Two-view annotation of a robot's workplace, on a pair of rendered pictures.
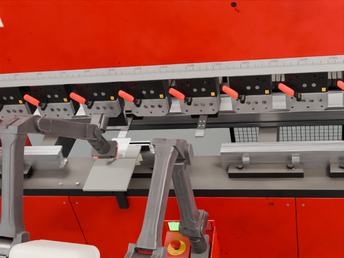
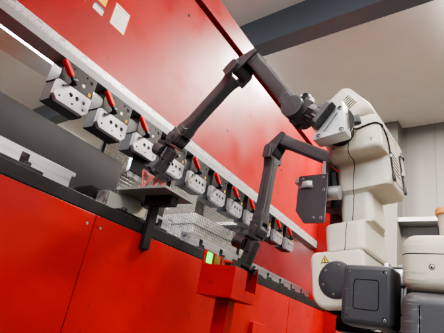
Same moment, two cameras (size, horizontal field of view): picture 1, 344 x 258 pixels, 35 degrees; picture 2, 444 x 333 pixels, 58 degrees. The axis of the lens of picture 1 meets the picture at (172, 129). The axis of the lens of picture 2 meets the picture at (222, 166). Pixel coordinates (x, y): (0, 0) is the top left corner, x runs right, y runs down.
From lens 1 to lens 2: 271 cm
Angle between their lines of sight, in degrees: 90
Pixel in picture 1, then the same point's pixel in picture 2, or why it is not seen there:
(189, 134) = not seen: outside the picture
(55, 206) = (72, 225)
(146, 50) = not seen: hidden behind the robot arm
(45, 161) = (55, 176)
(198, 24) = (213, 129)
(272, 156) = (212, 248)
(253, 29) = (229, 149)
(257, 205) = not seen: hidden behind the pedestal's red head
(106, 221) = (113, 269)
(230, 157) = (193, 240)
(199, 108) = (197, 184)
